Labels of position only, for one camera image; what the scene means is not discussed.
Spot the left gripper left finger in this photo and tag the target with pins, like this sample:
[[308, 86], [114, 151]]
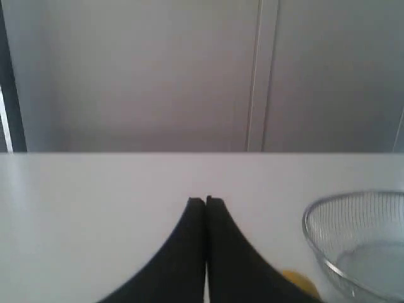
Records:
[[176, 273]]

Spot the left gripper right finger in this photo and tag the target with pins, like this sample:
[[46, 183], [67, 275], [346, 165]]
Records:
[[236, 271]]

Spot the yellow lemon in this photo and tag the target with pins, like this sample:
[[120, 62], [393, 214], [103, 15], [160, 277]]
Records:
[[301, 281]]

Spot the oval wire mesh basket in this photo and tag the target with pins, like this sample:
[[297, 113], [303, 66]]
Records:
[[357, 239]]

